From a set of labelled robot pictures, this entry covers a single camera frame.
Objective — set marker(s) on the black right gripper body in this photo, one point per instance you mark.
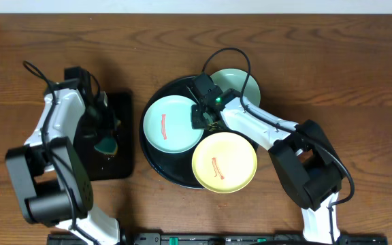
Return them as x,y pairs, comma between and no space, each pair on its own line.
196,121

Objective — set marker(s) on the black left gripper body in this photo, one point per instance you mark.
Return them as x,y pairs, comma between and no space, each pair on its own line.
105,123

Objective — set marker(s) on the green scrubbing sponge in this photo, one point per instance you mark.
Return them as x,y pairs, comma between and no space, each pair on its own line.
107,146

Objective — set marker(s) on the light blue plate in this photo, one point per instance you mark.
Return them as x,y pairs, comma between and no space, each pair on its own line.
167,125

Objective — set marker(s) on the yellow plate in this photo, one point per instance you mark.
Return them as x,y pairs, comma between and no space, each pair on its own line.
224,162

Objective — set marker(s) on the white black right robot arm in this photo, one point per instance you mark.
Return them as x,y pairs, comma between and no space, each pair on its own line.
307,166

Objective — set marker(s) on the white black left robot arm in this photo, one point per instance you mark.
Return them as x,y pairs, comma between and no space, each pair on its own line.
50,182

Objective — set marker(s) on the black rectangular sponge tray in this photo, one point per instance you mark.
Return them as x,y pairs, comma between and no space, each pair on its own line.
105,167

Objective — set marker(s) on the round black serving tray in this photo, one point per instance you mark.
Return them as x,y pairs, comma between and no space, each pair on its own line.
175,167

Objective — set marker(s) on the light green plate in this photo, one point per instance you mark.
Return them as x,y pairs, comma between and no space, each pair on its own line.
234,78

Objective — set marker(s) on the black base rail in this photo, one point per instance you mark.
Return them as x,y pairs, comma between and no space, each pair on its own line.
192,239

